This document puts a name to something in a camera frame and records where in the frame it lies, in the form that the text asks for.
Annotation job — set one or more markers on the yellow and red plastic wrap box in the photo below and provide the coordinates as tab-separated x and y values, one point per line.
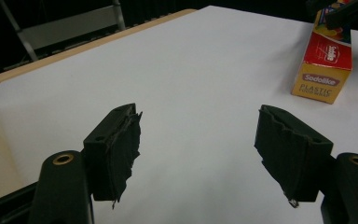
323	81

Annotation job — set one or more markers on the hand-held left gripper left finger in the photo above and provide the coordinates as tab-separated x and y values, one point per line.
112	155

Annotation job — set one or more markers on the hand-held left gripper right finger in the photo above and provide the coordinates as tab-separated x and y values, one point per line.
292	155

